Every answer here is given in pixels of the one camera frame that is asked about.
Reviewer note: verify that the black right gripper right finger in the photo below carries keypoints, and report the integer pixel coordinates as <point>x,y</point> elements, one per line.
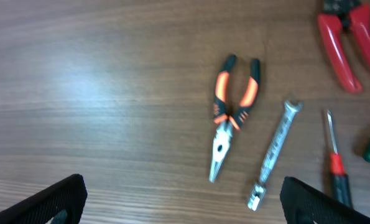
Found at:
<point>302,203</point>

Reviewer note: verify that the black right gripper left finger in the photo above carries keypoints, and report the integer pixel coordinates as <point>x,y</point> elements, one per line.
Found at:
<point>62,202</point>

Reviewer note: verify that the orange black needle-nose pliers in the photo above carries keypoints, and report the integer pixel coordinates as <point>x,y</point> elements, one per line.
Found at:
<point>226,122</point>

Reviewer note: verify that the red black screwdriver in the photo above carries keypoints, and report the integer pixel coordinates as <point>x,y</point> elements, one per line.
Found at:
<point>339,179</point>

